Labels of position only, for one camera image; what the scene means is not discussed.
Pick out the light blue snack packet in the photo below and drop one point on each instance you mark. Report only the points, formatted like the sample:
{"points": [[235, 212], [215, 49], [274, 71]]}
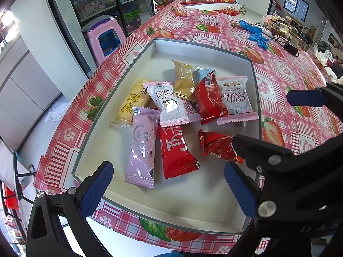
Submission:
{"points": [[202, 72]]}

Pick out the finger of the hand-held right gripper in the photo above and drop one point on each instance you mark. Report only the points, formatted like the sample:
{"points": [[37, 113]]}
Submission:
{"points": [[265, 152], [305, 98]]}

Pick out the yellow snack packet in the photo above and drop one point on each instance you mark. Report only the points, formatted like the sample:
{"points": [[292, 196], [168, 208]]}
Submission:
{"points": [[134, 99]]}

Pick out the white power strip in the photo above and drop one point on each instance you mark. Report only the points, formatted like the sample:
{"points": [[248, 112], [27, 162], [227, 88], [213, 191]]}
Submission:
{"points": [[268, 33]]}

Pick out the blue disposable gloves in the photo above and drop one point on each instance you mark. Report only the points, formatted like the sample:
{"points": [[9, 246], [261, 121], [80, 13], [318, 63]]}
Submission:
{"points": [[254, 34]]}

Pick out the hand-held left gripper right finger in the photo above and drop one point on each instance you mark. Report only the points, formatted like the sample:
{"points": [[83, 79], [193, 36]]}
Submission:
{"points": [[238, 190]]}

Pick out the gold snack packet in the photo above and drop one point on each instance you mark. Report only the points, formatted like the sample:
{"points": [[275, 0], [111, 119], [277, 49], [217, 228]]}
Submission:
{"points": [[183, 79]]}

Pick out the blue cloth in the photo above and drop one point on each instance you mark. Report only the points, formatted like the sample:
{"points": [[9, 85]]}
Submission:
{"points": [[170, 254]]}

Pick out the long red snack packet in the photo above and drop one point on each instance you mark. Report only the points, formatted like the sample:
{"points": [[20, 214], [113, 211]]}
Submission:
{"points": [[175, 152]]}

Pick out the white tray with grey rim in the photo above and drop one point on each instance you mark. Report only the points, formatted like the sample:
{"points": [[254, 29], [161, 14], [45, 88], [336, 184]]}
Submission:
{"points": [[187, 192]]}

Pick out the red gift basket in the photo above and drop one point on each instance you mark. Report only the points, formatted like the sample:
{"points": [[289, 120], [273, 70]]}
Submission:
{"points": [[228, 11]]}

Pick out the white cloth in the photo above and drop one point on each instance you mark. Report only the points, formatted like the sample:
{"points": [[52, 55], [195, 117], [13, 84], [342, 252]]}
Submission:
{"points": [[57, 113]]}

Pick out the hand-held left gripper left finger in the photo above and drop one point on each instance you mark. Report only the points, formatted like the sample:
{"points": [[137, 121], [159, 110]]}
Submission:
{"points": [[96, 190]]}

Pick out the white pink-edged nougat packet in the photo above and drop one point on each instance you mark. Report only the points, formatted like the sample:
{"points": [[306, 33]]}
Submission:
{"points": [[171, 107], [237, 99]]}

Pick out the white low cabinets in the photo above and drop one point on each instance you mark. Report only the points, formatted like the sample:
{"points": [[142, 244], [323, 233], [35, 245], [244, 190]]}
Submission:
{"points": [[24, 91]]}

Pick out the grey purple stool cushion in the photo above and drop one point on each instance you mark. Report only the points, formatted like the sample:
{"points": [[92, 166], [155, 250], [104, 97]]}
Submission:
{"points": [[99, 23]]}

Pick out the black power adapter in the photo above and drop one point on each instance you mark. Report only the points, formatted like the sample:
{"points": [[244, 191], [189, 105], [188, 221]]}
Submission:
{"points": [[292, 49]]}

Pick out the sofa with clothes pile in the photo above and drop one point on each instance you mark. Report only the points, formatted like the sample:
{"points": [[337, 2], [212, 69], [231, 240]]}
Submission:
{"points": [[329, 61]]}

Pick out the dark framed window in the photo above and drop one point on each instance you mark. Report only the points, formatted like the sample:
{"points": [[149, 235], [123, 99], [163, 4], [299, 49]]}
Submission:
{"points": [[296, 5]]}

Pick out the small red snack packet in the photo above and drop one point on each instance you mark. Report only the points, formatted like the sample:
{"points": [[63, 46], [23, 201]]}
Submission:
{"points": [[217, 144]]}

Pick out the white television console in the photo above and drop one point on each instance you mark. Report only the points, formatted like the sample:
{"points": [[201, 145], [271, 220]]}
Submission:
{"points": [[209, 4]]}

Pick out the lilac snack packet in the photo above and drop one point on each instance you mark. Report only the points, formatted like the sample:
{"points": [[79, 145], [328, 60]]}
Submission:
{"points": [[142, 147]]}

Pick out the black folding chair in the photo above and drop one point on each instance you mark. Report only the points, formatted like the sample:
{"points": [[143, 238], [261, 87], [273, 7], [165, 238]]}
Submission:
{"points": [[18, 184]]}

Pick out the pink plastic stool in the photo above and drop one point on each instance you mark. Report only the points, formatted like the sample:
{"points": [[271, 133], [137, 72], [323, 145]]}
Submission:
{"points": [[92, 48]]}

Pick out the black glass display cabinet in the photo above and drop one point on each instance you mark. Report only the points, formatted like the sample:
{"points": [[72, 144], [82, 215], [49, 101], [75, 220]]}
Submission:
{"points": [[93, 0]]}

